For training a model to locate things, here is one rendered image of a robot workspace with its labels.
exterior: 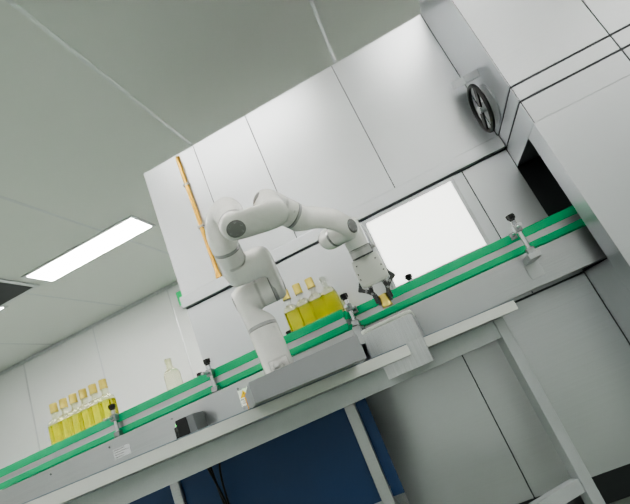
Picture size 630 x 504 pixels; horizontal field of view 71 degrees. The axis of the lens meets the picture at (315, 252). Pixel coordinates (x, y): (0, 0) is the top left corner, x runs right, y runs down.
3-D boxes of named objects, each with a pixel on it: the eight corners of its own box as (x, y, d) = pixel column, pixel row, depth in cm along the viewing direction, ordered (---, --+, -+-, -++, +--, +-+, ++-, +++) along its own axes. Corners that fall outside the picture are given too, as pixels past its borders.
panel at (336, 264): (491, 247, 180) (452, 178, 191) (492, 245, 178) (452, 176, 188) (298, 337, 195) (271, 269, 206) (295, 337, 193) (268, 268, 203)
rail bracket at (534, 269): (544, 275, 155) (511, 220, 162) (555, 266, 139) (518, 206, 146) (531, 280, 156) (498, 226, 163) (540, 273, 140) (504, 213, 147)
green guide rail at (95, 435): (350, 329, 162) (341, 309, 164) (350, 328, 161) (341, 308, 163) (-12, 495, 191) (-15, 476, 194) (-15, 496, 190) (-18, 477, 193)
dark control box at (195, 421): (210, 432, 166) (203, 410, 168) (199, 436, 158) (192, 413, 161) (192, 440, 167) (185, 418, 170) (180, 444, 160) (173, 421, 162)
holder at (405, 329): (426, 338, 160) (416, 318, 163) (422, 336, 134) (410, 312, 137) (383, 357, 163) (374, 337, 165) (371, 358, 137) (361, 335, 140)
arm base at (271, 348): (304, 362, 128) (282, 313, 133) (263, 380, 125) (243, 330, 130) (300, 369, 142) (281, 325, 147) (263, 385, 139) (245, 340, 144)
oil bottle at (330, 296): (355, 333, 177) (334, 285, 183) (352, 333, 171) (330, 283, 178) (342, 339, 177) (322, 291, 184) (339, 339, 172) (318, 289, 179)
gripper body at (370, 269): (375, 245, 151) (390, 275, 150) (349, 259, 152) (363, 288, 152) (375, 246, 143) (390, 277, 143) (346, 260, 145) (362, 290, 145)
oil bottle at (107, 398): (126, 438, 196) (111, 376, 204) (117, 440, 190) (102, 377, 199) (116, 442, 196) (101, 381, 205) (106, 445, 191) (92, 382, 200)
